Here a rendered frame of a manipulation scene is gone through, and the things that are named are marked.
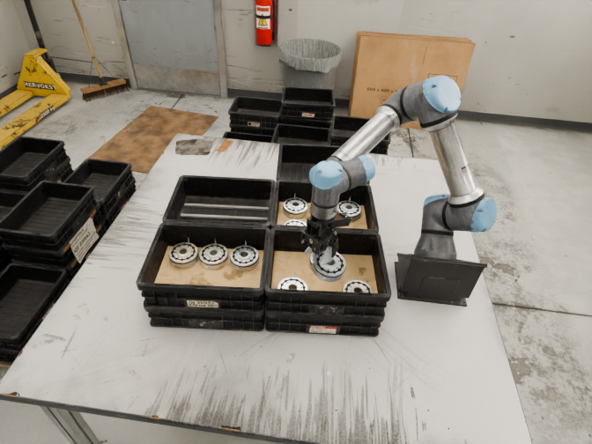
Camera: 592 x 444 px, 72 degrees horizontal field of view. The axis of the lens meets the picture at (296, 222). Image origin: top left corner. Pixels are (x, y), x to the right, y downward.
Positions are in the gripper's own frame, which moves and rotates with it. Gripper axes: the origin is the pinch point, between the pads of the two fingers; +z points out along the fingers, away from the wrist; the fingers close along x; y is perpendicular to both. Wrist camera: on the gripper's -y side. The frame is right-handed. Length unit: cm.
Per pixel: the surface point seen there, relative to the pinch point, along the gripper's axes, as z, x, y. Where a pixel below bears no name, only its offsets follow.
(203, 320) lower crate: 23.1, -22.7, 32.6
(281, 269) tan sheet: 16.2, -15.8, 2.1
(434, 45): 26, -112, -295
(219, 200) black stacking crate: 17, -62, -8
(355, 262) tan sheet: 16.3, 1.4, -19.4
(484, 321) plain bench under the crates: 29, 46, -41
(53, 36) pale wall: 53, -433, -85
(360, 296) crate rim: 6.3, 15.6, -0.7
